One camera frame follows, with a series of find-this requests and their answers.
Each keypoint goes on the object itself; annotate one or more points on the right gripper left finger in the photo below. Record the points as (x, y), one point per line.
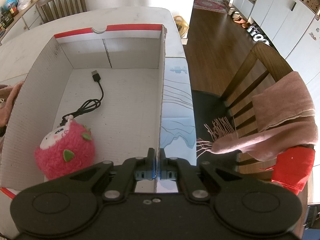
(125, 177)

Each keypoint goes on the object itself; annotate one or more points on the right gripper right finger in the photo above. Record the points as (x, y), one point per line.
(185, 176)

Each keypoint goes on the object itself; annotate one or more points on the pink strawberry plush toy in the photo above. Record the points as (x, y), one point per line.
(65, 150)

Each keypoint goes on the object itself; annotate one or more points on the red cardboard box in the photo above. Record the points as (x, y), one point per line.
(111, 82)

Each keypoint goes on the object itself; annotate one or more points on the pink fleece garment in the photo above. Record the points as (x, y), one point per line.
(9, 95)

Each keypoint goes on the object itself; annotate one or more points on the wooden chair near box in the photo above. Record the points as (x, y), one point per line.
(262, 68)

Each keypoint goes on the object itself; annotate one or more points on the red cloth on chair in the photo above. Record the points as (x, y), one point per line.
(292, 168)

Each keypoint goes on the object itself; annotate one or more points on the pink scarf on chair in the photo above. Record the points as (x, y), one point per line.
(285, 118)

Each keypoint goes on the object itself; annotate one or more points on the yellow bag on floor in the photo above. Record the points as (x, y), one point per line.
(181, 25)

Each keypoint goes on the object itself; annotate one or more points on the white sneakers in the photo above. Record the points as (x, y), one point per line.
(257, 36)

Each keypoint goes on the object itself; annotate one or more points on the orange slippers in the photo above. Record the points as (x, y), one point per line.
(237, 18)

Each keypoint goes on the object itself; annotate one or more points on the red patterned rug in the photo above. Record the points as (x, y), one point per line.
(211, 5)

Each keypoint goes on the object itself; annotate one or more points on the wooden chair far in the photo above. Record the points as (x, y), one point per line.
(51, 10)

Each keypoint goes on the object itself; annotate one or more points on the wooden sideboard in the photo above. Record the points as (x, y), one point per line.
(25, 20)

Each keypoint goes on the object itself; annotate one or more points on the blue round helmet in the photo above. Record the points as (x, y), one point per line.
(8, 3)

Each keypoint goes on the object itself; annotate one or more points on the white wall cabinet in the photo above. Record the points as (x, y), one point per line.
(289, 26)

